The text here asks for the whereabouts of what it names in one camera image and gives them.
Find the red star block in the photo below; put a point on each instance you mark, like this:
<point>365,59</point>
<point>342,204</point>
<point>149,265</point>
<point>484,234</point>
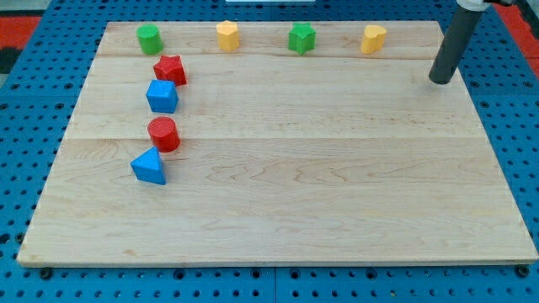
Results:
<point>171,68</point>

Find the yellow pentagon block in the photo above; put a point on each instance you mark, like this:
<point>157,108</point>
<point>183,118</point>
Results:
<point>227,35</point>

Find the light wooden board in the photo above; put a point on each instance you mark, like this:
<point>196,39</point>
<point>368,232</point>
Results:
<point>332,158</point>

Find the green cylinder block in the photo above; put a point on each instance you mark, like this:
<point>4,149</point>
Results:
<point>149,39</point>

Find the green star block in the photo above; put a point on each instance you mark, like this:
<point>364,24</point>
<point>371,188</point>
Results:
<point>302,38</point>

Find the blue cube block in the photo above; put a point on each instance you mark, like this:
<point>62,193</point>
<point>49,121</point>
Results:
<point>162,96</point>

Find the blue triangle block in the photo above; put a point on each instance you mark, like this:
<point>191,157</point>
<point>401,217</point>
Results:
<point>148,167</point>

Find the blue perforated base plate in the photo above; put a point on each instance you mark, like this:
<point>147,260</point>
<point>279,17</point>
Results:
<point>41,91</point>

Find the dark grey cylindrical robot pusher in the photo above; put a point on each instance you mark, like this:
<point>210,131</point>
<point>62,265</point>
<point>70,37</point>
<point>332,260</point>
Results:
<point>464,21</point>

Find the red cylinder block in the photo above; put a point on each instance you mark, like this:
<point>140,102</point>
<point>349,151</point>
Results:
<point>164,134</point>

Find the yellow heart block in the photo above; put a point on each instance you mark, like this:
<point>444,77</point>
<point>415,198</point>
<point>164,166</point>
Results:
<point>373,39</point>

